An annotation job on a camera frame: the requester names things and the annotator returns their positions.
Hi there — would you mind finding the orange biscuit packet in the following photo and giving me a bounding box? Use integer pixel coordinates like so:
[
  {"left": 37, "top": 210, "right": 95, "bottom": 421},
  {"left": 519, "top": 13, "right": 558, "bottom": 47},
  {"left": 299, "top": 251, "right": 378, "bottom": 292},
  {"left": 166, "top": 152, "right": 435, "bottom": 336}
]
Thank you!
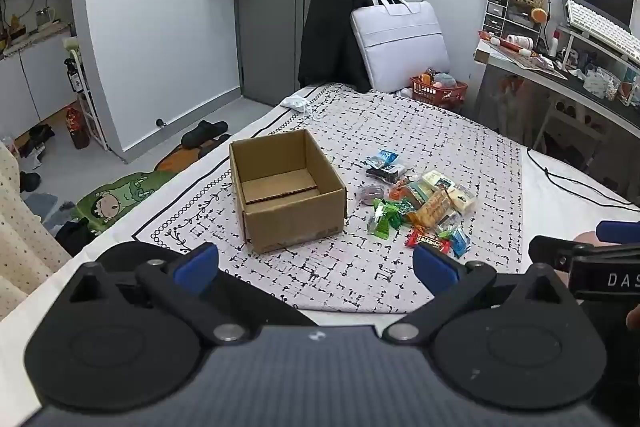
[{"left": 407, "top": 189, "right": 457, "bottom": 228}]

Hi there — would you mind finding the white keyboard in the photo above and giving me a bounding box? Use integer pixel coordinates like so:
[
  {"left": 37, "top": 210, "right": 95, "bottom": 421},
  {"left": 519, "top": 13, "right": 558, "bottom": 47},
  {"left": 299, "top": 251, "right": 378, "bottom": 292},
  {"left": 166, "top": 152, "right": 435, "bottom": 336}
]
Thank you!
[{"left": 565, "top": 0, "right": 640, "bottom": 64}]

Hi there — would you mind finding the brown cardboard box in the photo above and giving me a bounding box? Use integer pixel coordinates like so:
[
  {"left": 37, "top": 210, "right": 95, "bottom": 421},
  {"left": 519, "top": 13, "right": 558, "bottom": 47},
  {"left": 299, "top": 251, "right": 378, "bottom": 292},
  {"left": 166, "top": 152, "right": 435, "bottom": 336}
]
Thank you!
[{"left": 229, "top": 128, "right": 347, "bottom": 255}]

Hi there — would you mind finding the black cable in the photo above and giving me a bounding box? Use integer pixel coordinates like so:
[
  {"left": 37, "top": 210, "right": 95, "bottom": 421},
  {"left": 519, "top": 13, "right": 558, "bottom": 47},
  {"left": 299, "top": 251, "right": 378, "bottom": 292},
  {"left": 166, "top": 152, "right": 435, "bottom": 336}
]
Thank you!
[{"left": 526, "top": 147, "right": 640, "bottom": 208}]

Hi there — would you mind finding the black spray bottle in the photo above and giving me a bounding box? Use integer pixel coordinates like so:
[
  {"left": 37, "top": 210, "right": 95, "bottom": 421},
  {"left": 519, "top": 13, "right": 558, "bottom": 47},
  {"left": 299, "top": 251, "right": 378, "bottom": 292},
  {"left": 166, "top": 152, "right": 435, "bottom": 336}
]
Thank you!
[{"left": 64, "top": 58, "right": 84, "bottom": 94}]

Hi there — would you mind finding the dark cookie packet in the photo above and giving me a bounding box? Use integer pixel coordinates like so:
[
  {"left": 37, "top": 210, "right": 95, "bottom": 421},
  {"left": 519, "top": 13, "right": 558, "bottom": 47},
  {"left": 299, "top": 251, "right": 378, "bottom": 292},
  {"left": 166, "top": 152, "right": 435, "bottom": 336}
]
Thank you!
[{"left": 365, "top": 164, "right": 408, "bottom": 186}]

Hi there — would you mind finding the orange floor mat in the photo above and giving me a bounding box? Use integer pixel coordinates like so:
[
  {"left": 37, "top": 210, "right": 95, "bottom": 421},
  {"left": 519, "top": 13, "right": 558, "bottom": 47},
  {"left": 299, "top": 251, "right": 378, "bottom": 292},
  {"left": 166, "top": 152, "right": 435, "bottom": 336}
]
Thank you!
[{"left": 154, "top": 142, "right": 223, "bottom": 174}]

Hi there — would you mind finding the blue snack packet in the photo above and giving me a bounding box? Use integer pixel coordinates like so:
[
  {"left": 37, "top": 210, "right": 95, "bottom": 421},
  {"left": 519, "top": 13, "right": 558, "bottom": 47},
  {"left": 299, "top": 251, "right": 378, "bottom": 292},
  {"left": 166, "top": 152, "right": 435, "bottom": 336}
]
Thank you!
[{"left": 366, "top": 149, "right": 407, "bottom": 170}]

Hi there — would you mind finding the purple snack packet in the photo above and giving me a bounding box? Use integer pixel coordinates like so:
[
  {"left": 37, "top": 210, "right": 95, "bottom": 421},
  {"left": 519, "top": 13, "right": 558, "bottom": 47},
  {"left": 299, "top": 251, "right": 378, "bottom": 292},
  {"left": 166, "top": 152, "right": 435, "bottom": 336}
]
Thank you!
[{"left": 357, "top": 185, "right": 386, "bottom": 207}]

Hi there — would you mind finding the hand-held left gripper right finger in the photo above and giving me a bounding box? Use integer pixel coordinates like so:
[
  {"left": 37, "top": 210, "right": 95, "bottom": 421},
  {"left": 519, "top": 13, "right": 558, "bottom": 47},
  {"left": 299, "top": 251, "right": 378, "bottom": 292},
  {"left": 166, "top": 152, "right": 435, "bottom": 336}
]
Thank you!
[{"left": 384, "top": 243, "right": 576, "bottom": 344}]

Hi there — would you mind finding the white metal rack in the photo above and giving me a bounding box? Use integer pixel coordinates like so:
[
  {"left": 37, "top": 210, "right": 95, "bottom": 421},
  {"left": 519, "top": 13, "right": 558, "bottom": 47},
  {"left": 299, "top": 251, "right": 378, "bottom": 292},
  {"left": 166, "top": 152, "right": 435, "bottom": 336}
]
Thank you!
[{"left": 62, "top": 37, "right": 110, "bottom": 152}]

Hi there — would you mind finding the white desk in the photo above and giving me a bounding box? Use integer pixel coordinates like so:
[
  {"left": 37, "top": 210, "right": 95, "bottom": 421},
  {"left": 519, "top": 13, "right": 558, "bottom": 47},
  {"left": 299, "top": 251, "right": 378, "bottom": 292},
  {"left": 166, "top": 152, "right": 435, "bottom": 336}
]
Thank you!
[{"left": 474, "top": 38, "right": 640, "bottom": 134}]

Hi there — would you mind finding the red label bottle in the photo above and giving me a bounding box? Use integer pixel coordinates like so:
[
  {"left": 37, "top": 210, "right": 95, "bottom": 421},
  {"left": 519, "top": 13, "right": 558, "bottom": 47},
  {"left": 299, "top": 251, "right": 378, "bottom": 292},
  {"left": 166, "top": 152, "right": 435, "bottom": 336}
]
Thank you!
[{"left": 65, "top": 106, "right": 92, "bottom": 151}]

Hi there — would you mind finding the dark cloth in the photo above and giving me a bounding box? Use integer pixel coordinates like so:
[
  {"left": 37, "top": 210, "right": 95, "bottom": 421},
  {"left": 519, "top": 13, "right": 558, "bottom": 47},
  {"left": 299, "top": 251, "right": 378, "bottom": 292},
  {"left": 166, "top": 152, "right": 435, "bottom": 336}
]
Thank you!
[{"left": 54, "top": 217, "right": 98, "bottom": 259}]

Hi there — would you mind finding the black and white printed blanket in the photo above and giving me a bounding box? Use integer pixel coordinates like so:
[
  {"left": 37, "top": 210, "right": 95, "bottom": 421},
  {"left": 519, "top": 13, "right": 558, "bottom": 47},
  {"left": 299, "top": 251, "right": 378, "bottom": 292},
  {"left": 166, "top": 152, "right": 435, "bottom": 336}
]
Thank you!
[{"left": 132, "top": 84, "right": 524, "bottom": 315}]

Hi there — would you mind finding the blue grey rug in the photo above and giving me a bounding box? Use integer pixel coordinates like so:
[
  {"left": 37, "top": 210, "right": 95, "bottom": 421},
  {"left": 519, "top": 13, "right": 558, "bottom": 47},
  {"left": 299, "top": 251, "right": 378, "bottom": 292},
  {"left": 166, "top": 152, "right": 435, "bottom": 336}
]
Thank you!
[{"left": 24, "top": 191, "right": 77, "bottom": 228}]

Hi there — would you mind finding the grey door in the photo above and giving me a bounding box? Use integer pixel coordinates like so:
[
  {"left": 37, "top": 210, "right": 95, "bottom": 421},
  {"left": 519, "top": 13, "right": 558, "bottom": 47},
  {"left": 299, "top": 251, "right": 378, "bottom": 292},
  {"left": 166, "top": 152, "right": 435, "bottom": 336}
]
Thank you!
[{"left": 235, "top": 0, "right": 359, "bottom": 108}]

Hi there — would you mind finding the green candy packet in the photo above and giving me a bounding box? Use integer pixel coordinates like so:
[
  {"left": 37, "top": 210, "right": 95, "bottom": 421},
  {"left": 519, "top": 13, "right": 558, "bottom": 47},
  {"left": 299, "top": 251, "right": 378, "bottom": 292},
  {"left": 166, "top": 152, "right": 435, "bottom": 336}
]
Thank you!
[{"left": 367, "top": 199, "right": 402, "bottom": 239}]

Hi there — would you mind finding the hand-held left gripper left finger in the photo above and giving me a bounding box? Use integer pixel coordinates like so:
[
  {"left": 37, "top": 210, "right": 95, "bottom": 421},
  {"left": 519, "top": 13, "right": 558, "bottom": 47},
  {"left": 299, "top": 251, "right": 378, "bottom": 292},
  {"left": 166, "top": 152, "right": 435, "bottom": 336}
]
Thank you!
[{"left": 62, "top": 243, "right": 249, "bottom": 345}]

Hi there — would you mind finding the white laptop bag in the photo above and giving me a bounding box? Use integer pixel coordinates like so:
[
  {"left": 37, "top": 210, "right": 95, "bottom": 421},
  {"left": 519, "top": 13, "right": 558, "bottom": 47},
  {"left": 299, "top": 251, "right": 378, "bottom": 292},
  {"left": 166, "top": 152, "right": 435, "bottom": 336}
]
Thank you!
[{"left": 350, "top": 0, "right": 452, "bottom": 94}]

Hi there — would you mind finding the white kitchen cabinet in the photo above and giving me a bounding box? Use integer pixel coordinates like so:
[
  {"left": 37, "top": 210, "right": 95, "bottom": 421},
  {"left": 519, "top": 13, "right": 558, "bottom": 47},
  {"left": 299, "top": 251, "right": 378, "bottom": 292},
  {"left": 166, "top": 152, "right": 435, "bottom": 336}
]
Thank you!
[{"left": 0, "top": 21, "right": 77, "bottom": 142}]

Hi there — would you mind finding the red plastic basket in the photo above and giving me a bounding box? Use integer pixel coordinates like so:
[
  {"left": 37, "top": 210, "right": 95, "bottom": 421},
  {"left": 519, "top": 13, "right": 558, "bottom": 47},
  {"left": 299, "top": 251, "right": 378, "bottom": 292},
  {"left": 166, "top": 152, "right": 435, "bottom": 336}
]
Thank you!
[{"left": 410, "top": 69, "right": 469, "bottom": 111}]

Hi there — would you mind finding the grey desktop drawer organizer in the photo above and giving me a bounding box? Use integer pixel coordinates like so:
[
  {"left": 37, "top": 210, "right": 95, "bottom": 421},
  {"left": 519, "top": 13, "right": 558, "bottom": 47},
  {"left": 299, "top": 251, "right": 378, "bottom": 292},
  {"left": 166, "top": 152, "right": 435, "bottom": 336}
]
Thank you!
[{"left": 481, "top": 0, "right": 542, "bottom": 44}]

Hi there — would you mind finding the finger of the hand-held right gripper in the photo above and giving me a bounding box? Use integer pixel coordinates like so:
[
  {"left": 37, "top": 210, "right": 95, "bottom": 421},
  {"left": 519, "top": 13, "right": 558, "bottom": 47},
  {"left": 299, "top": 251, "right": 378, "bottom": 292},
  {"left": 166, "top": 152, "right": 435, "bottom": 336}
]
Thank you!
[
  {"left": 529, "top": 235, "right": 594, "bottom": 274},
  {"left": 597, "top": 221, "right": 640, "bottom": 244}
]

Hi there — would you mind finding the white face mask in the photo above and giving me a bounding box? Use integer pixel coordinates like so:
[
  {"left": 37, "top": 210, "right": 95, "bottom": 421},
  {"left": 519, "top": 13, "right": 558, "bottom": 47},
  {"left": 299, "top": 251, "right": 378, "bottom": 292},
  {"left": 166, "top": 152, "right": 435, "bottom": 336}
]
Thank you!
[{"left": 280, "top": 95, "right": 321, "bottom": 124}]

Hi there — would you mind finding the red snack bar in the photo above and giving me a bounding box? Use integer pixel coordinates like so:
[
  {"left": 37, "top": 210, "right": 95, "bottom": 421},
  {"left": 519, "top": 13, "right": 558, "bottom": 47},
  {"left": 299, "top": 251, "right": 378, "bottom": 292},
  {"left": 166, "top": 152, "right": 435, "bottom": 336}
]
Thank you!
[{"left": 405, "top": 229, "right": 453, "bottom": 256}]

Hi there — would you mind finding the teal and yellow snack packet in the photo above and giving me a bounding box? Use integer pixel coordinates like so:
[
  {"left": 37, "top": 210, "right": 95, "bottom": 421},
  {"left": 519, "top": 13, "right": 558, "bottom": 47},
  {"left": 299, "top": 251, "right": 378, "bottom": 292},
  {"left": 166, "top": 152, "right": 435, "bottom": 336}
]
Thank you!
[{"left": 404, "top": 181, "right": 432, "bottom": 204}]

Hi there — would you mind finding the green cartoon floor mat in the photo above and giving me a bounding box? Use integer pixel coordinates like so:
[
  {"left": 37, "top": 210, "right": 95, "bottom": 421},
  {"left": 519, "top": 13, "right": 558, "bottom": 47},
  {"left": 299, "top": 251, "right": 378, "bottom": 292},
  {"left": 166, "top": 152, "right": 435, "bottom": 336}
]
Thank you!
[{"left": 75, "top": 169, "right": 177, "bottom": 234}]

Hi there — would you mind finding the black coat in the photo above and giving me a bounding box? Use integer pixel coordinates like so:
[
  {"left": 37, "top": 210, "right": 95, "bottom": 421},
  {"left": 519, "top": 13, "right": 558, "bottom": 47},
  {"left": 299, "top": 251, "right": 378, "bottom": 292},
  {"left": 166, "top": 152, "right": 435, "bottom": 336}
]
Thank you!
[{"left": 298, "top": 0, "right": 382, "bottom": 94}]

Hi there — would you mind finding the beige dotted cloth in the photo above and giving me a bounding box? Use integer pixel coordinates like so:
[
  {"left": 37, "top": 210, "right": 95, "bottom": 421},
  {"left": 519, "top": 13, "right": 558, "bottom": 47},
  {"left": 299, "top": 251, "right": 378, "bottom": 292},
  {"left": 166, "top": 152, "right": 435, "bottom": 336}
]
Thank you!
[{"left": 0, "top": 141, "right": 72, "bottom": 324}]

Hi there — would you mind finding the pair of black shoes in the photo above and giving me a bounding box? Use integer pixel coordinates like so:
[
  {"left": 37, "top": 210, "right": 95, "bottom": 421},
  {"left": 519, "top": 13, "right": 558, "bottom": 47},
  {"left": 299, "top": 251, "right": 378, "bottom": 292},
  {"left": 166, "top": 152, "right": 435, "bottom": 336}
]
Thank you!
[{"left": 26, "top": 124, "right": 57, "bottom": 154}]

